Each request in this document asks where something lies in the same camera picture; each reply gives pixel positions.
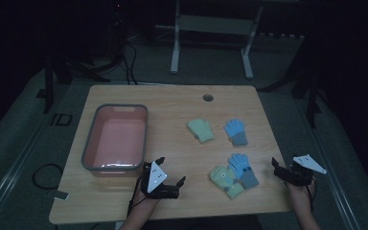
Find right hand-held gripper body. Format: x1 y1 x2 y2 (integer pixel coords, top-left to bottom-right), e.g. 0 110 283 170
279 154 328 188

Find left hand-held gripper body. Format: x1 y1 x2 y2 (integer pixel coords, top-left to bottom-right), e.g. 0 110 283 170
140 160 182 200

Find plain blue glove grey cuff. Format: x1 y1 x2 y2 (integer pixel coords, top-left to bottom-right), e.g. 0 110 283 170
222 118 249 148

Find person's right hand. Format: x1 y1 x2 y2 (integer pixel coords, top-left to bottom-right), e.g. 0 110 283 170
286 179 316 210

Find person's left hand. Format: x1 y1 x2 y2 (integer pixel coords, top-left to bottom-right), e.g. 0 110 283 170
133 188 161 213

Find blue glove with dark patches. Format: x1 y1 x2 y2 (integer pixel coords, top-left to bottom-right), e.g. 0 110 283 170
226 152 260 190

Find yellow mitten with face print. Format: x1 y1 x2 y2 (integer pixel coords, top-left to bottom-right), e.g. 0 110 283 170
209 164 245 200

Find pink basin with grey rim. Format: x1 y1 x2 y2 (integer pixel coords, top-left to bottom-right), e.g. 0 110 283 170
80 103 150 177

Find plain yellow mitten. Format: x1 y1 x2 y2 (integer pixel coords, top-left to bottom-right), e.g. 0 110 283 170
186 118 216 144

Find black tripod stand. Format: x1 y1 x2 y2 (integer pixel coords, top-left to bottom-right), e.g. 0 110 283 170
258 60 323 129
41 47 111 115

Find small grey tag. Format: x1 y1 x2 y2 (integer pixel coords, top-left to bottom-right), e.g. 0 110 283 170
54 190 70 201

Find right hand-held gripper cable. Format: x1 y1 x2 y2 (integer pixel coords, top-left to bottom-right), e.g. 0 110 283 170
305 177 318 215

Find hand-held gripper cable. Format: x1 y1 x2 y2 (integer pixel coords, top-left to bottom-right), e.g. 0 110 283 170
126 166 148 219
305 177 318 215

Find left hand-held gripper cable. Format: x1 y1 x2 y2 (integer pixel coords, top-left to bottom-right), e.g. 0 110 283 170
126 166 148 219

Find black floor cables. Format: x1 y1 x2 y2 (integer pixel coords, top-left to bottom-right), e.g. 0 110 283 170
118 37 139 86

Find black looped floor cable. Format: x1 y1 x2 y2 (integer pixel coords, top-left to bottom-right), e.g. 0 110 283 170
32 163 65 192

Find white metal desk frame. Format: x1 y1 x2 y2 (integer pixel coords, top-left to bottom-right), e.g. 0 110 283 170
170 0 265 81

